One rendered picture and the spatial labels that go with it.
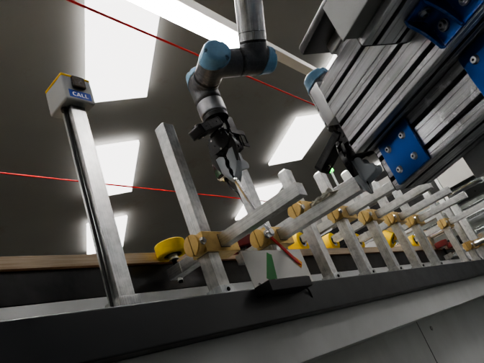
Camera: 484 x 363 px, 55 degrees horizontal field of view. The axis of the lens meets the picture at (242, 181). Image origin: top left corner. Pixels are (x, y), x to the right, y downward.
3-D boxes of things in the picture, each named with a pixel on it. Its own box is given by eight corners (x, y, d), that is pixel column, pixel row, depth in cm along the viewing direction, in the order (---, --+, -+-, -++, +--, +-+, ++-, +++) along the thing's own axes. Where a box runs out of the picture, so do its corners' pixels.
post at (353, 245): (382, 289, 158) (323, 170, 177) (378, 289, 156) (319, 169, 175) (374, 293, 160) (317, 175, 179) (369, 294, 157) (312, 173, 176)
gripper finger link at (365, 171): (382, 181, 109) (364, 149, 112) (361, 194, 112) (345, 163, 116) (388, 183, 111) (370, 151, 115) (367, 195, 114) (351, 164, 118)
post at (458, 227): (484, 263, 274) (441, 193, 293) (482, 263, 272) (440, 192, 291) (478, 266, 276) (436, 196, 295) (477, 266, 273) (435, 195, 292)
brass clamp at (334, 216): (359, 217, 174) (353, 205, 176) (342, 215, 164) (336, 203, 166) (346, 225, 177) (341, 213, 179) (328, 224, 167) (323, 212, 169)
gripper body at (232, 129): (251, 148, 124) (236, 111, 129) (230, 143, 117) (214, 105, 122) (232, 163, 128) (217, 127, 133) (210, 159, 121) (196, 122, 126)
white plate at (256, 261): (315, 281, 128) (300, 248, 132) (256, 289, 108) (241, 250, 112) (313, 282, 128) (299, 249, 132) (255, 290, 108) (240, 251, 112)
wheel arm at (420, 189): (433, 188, 179) (429, 180, 180) (431, 187, 176) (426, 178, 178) (331, 245, 204) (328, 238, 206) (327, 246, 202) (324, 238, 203)
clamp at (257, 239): (295, 243, 132) (288, 227, 134) (266, 243, 122) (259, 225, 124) (280, 251, 135) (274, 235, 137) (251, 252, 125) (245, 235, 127)
